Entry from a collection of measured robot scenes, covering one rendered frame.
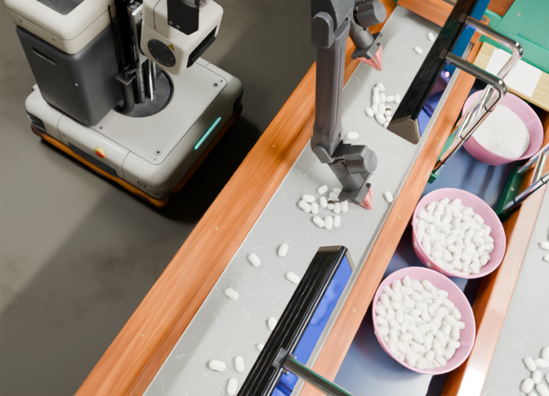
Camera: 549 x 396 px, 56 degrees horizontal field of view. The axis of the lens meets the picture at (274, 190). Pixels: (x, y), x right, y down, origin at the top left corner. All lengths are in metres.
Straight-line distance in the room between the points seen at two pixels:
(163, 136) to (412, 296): 1.12
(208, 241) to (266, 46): 1.61
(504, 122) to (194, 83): 1.19
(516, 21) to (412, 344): 1.10
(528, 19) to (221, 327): 1.36
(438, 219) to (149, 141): 1.10
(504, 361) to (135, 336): 0.91
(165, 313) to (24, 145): 1.35
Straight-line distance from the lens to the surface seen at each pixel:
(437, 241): 1.49
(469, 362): 1.40
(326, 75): 1.13
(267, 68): 2.65
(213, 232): 1.32
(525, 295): 1.57
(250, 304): 1.29
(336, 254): 0.97
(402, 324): 1.37
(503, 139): 1.80
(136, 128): 2.05
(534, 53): 1.98
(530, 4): 1.88
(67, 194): 2.27
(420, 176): 1.54
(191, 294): 1.26
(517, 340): 1.51
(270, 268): 1.32
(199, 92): 2.15
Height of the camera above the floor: 1.98
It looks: 61 degrees down
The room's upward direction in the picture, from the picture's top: 19 degrees clockwise
